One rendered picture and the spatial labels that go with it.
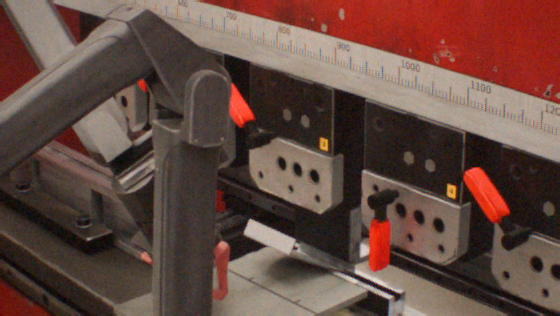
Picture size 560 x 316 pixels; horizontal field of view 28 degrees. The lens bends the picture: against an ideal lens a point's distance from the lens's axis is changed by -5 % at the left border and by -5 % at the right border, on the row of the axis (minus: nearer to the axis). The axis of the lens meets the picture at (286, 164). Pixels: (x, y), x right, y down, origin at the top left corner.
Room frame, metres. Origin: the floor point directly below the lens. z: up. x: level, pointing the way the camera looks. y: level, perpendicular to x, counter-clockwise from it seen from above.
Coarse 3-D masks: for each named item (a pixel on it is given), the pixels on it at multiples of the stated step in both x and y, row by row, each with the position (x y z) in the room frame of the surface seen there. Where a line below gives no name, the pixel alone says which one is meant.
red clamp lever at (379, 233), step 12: (384, 192) 1.22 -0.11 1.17; (396, 192) 1.24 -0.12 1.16; (372, 204) 1.21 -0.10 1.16; (384, 204) 1.22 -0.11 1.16; (384, 216) 1.22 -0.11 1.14; (372, 228) 1.22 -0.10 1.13; (384, 228) 1.22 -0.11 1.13; (372, 240) 1.22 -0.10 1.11; (384, 240) 1.22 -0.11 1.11; (372, 252) 1.22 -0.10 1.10; (384, 252) 1.22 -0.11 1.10; (372, 264) 1.22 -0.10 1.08; (384, 264) 1.22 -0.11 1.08
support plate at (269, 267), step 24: (240, 264) 1.38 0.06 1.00; (264, 264) 1.38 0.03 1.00; (288, 264) 1.38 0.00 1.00; (216, 288) 1.32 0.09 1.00; (240, 288) 1.32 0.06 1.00; (288, 288) 1.32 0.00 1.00; (312, 288) 1.32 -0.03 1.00; (336, 288) 1.31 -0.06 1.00; (360, 288) 1.31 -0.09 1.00; (120, 312) 1.25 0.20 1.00; (144, 312) 1.25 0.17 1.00; (216, 312) 1.25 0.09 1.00; (240, 312) 1.25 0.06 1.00; (264, 312) 1.25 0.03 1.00; (288, 312) 1.25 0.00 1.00
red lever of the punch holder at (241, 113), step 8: (232, 96) 1.41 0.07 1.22; (240, 96) 1.41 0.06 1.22; (232, 104) 1.40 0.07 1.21; (240, 104) 1.40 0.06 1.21; (232, 112) 1.40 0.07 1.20; (240, 112) 1.39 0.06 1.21; (248, 112) 1.40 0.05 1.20; (240, 120) 1.39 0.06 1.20; (248, 120) 1.39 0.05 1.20; (248, 128) 1.38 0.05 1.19; (256, 128) 1.39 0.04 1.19; (248, 136) 1.37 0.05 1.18; (256, 136) 1.37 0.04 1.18; (264, 136) 1.37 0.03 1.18; (272, 136) 1.39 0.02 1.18; (248, 144) 1.37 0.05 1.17; (256, 144) 1.36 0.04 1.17; (264, 144) 1.37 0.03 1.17
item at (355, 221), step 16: (304, 208) 1.40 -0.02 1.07; (352, 208) 1.35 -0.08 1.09; (304, 224) 1.40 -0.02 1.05; (320, 224) 1.38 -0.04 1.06; (336, 224) 1.36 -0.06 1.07; (352, 224) 1.35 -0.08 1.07; (304, 240) 1.40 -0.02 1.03; (320, 240) 1.38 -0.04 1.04; (336, 240) 1.36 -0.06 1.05; (352, 240) 1.35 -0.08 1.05; (320, 256) 1.39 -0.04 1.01; (336, 256) 1.36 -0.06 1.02; (352, 256) 1.35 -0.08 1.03; (352, 272) 1.35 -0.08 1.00
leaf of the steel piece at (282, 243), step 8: (248, 224) 1.37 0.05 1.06; (256, 224) 1.36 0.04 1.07; (248, 232) 1.36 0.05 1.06; (256, 232) 1.36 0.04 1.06; (264, 232) 1.35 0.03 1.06; (272, 232) 1.34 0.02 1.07; (256, 240) 1.35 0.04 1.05; (264, 240) 1.34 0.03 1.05; (272, 240) 1.33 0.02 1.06; (280, 240) 1.33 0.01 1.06; (288, 240) 1.32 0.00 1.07; (280, 248) 1.32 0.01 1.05; (288, 248) 1.31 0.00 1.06; (296, 256) 1.32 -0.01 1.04; (304, 256) 1.38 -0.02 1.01; (320, 264) 1.34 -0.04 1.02
